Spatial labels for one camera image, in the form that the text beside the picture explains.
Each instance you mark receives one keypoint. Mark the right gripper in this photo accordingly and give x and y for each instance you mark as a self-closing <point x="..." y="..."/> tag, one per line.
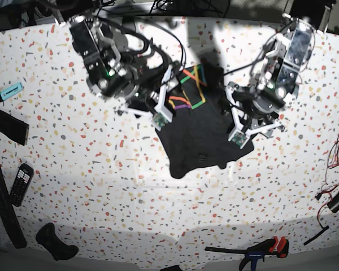
<point x="146" y="103"/>

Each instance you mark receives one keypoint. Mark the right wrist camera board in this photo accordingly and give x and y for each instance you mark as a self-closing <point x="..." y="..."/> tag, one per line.
<point x="159" y="121"/>

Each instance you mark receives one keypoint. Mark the black game controller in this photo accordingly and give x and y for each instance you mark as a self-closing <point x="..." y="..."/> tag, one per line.
<point x="47" y="238"/>

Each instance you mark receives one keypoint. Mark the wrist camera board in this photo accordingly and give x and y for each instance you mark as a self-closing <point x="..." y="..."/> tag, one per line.
<point x="159" y="121"/>
<point x="239" y="139"/>

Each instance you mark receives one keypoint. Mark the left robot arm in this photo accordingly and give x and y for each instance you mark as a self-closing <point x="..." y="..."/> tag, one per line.
<point x="283" y="57"/>

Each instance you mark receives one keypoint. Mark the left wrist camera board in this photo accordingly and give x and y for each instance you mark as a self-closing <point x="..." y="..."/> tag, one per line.
<point x="239" y="139"/>

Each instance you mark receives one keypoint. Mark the light blue highlighter marker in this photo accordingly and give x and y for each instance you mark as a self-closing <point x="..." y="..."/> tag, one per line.
<point x="11" y="91"/>

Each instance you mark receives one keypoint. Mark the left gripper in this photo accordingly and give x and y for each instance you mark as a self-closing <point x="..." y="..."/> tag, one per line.
<point x="248" y="120"/>

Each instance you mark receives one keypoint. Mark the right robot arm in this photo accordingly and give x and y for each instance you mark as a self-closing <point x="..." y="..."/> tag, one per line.
<point x="123" y="64"/>

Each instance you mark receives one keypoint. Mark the small black stick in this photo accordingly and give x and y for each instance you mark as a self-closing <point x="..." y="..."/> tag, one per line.
<point x="323" y="230"/>

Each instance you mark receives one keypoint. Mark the dark grey T-shirt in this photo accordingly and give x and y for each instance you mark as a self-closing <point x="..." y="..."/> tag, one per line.
<point x="198" y="138"/>

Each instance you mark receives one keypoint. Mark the black remote control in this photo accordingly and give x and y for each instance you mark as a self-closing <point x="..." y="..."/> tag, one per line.
<point x="20" y="186"/>

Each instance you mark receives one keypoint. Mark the long black tube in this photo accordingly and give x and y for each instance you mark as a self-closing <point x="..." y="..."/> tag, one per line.
<point x="8" y="217"/>

